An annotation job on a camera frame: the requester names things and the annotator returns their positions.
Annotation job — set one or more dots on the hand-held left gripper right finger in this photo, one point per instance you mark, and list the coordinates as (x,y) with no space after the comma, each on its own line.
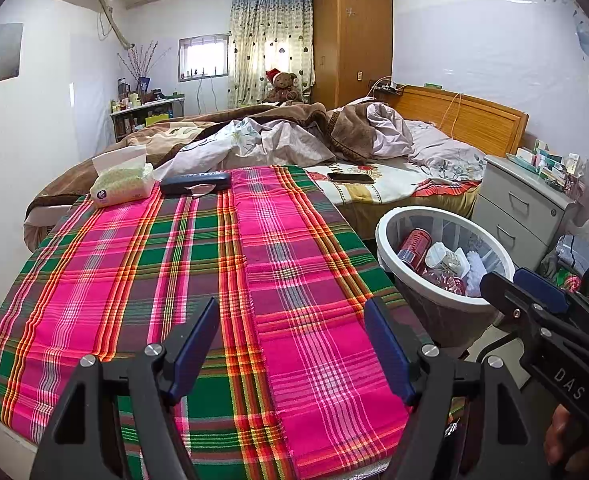
(389,352)

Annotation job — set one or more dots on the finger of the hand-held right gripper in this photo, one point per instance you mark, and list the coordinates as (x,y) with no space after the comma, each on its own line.
(504,295)
(539,287)

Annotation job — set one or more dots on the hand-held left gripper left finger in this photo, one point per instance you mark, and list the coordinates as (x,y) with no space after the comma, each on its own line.
(197,347)

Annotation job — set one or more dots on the white foam net sleeve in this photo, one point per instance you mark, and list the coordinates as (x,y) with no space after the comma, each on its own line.
(476,272)

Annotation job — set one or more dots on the white trash bin with liner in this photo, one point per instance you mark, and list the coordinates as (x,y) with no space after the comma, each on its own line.
(424,310)

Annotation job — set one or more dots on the clear plastic bottle red label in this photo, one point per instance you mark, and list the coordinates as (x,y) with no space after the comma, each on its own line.
(444,282)

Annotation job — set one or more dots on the patterned paper cup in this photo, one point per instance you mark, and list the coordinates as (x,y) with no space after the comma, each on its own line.
(447,259)

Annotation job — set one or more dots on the red drink can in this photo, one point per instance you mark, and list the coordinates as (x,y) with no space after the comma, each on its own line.
(415,250)

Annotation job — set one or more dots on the person's right hand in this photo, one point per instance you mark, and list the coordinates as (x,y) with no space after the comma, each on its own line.
(561,435)

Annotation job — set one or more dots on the grey blue cloth bag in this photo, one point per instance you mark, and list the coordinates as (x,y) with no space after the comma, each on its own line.
(576,255)

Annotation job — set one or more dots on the plaid pink green tablecloth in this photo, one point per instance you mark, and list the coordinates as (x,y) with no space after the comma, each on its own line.
(149,285)

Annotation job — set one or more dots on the grey drawer nightstand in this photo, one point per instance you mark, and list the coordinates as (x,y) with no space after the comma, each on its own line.
(519,205)

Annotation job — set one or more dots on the row of small boxes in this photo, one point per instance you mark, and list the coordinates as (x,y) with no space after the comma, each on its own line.
(549,165)

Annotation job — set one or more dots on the white red floral bedsheet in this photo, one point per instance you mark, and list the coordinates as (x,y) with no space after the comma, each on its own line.
(399,185)

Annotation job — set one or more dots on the lilac floral pillow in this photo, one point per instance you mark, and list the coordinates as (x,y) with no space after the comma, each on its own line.
(447,152)

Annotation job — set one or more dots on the dark blue glasses case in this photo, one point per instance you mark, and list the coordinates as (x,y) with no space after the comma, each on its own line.
(194,180)

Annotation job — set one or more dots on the wooden bed headboard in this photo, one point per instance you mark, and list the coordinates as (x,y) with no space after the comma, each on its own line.
(479,120)

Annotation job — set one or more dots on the black smartphone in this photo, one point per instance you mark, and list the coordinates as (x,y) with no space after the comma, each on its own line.
(350,178)

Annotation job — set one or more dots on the soft tissue pack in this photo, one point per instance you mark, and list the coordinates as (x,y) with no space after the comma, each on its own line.
(122,182)

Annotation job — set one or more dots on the pale floral duvet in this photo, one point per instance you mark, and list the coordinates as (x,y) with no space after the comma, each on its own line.
(279,142)

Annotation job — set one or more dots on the brown blanket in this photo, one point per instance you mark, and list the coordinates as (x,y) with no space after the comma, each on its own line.
(349,130)

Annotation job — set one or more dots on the shelf with bottles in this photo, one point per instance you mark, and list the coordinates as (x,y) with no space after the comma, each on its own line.
(144,117)

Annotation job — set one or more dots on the power strip with chargers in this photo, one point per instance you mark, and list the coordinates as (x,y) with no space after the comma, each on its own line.
(389,87)

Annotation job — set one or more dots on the brown teddy bear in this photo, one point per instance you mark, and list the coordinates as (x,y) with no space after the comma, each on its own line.
(283,87)

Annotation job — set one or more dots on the vase of bare branches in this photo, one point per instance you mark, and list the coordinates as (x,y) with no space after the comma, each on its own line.
(142,67)

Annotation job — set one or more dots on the small window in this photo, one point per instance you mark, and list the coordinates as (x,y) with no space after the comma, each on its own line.
(203,57)

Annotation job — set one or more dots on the wooden wardrobe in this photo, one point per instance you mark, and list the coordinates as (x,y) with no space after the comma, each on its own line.
(352,40)

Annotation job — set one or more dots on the patterned curtain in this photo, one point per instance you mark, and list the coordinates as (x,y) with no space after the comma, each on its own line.
(269,35)

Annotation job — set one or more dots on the air conditioner pipe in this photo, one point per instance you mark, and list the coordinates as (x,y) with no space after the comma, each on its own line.
(114,22)

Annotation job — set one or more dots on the blue wall decal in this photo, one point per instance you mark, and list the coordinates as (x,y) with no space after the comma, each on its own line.
(586,40)

